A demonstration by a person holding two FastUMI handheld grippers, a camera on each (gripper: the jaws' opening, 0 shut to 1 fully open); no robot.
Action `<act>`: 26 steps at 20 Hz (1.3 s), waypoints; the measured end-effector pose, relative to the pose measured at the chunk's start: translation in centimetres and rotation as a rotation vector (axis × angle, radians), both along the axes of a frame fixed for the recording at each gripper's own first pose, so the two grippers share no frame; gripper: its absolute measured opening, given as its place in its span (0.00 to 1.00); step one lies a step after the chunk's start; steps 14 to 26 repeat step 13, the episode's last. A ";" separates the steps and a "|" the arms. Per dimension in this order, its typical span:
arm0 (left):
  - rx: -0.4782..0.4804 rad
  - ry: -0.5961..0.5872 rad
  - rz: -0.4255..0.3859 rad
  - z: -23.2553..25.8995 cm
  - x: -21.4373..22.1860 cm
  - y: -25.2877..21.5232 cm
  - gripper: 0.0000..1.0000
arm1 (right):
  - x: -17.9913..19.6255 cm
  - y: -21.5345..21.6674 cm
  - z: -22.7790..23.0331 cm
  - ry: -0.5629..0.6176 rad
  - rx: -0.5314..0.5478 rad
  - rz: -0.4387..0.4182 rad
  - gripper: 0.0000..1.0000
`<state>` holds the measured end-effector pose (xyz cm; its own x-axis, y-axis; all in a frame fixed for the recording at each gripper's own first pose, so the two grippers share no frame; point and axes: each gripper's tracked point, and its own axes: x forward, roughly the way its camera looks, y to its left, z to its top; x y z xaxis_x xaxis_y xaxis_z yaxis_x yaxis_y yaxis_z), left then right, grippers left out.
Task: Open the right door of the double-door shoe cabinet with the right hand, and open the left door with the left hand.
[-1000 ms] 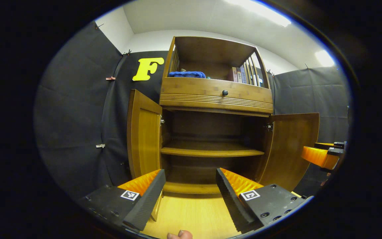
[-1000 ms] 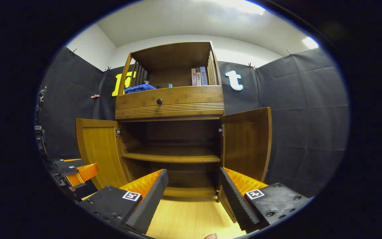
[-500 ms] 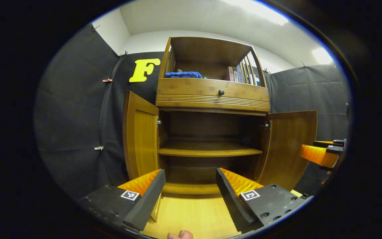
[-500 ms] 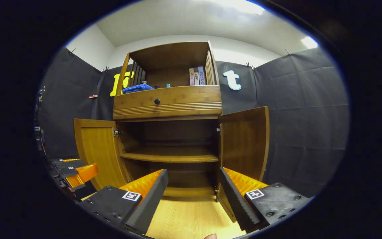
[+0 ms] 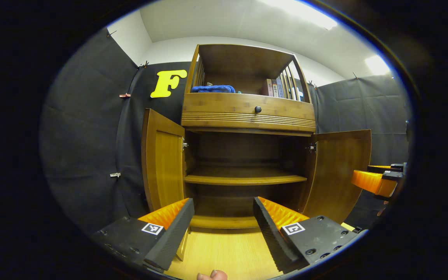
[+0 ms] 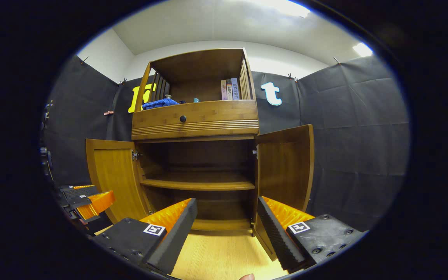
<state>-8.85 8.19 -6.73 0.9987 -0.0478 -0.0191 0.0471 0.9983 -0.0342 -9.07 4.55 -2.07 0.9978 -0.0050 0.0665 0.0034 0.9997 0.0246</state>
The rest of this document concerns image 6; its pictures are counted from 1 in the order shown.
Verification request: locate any long ceiling light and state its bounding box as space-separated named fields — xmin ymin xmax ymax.
xmin=243 ymin=0 xmax=311 ymax=18

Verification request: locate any wooden shoe cabinet door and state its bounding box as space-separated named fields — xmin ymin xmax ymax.
xmin=252 ymin=124 xmax=315 ymax=262
xmin=86 ymin=139 xmax=152 ymax=224

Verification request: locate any wooden inner cabinet shelf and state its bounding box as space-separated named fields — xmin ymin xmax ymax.
xmin=140 ymin=172 xmax=256 ymax=191

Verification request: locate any short ceiling light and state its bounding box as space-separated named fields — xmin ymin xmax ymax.
xmin=352 ymin=42 xmax=373 ymax=58

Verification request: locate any wooden cabinet drawer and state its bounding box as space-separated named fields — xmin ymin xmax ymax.
xmin=132 ymin=100 xmax=259 ymax=135

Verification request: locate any wooden double-door shoe cabinet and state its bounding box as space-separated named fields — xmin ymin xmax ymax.
xmin=131 ymin=47 xmax=259 ymax=236

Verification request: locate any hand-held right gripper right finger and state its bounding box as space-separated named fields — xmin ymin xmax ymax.
xmin=256 ymin=196 xmax=368 ymax=273

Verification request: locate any black backdrop cloth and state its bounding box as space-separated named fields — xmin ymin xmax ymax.
xmin=41 ymin=54 xmax=410 ymax=234

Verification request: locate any blue folded towel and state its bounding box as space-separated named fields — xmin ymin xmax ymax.
xmin=142 ymin=98 xmax=180 ymax=110

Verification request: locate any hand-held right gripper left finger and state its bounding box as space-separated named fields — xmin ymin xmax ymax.
xmin=92 ymin=198 xmax=198 ymax=275

